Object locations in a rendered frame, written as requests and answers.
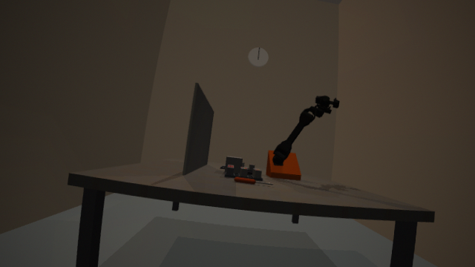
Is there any red-handled screwdriver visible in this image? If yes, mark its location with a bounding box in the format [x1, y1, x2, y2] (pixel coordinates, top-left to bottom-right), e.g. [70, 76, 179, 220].
[235, 177, 273, 185]

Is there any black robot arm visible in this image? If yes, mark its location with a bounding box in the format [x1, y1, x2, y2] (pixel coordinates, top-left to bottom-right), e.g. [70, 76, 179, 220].
[273, 96, 332, 166]

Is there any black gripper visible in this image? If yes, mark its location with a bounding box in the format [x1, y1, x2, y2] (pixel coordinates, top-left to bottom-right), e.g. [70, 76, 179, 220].
[315, 96, 339, 108]

